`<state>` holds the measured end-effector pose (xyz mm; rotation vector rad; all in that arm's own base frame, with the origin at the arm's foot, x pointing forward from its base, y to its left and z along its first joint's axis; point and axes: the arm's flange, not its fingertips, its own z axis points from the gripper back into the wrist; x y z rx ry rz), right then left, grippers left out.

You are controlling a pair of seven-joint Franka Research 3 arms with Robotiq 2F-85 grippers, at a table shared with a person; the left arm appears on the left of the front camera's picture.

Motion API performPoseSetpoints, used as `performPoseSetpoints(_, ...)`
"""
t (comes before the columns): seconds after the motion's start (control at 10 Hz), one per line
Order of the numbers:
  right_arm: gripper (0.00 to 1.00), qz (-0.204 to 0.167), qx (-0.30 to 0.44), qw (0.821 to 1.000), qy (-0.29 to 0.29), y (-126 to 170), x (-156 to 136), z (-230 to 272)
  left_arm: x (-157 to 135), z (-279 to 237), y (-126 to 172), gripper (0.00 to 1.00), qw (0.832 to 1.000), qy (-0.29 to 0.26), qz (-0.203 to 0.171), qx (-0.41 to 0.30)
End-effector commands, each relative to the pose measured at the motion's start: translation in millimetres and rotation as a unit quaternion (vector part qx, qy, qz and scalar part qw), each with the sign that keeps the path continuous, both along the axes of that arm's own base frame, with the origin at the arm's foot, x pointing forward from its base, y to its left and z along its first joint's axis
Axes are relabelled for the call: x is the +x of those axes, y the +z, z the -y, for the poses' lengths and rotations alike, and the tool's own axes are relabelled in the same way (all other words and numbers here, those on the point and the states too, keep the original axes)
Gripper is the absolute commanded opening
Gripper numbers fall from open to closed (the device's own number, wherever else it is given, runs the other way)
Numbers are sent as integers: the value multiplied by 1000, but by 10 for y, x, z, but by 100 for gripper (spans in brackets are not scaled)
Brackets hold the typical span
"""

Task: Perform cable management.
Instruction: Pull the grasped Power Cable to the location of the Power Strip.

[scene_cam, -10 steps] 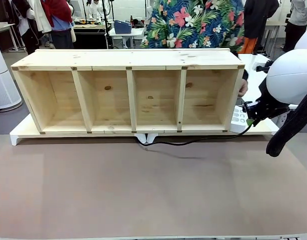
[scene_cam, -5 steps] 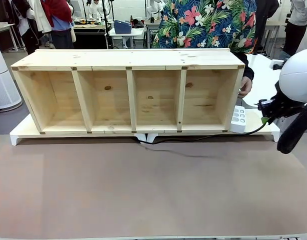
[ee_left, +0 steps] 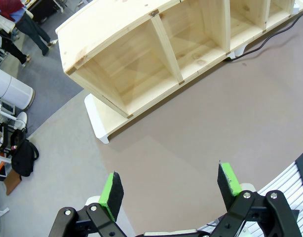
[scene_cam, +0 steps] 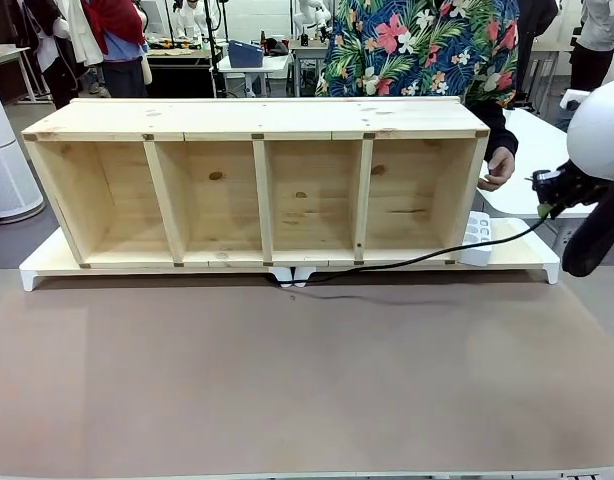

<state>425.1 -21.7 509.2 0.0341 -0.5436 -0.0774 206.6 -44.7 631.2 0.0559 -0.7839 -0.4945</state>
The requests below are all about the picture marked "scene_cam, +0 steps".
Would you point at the white wood-topped riser stand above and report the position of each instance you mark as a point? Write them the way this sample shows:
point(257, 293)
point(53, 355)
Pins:
point(52, 257)
point(517, 252)

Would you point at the white background table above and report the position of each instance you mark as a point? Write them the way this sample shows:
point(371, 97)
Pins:
point(257, 70)

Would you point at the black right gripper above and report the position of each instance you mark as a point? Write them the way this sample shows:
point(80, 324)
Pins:
point(579, 187)

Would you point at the grey background desk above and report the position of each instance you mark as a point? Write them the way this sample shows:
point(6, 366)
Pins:
point(12, 55)

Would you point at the white air purifier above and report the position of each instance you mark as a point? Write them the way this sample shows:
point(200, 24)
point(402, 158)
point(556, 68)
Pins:
point(7, 165)

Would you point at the background person grey top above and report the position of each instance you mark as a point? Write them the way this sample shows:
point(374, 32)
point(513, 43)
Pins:
point(599, 35)

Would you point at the person left forearm black sleeve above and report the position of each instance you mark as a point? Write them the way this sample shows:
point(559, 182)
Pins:
point(497, 130)

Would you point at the white power strip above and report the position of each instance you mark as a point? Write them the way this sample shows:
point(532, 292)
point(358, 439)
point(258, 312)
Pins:
point(477, 235)

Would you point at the pine wooden shelf box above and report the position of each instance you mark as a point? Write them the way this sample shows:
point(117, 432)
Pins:
point(237, 120)

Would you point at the white side table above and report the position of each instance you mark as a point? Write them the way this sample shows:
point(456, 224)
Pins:
point(532, 160)

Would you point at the person in floral shirt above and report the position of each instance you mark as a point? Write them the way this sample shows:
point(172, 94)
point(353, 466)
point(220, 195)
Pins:
point(412, 45)

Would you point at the blue plastic bin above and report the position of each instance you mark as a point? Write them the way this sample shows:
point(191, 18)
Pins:
point(246, 54)

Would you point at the person left hand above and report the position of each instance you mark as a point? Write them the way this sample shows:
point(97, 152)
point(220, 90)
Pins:
point(499, 172)

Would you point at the black background table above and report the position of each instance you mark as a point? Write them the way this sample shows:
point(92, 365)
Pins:
point(177, 70)

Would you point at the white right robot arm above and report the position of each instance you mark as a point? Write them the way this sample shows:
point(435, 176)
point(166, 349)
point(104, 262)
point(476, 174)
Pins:
point(599, 130)

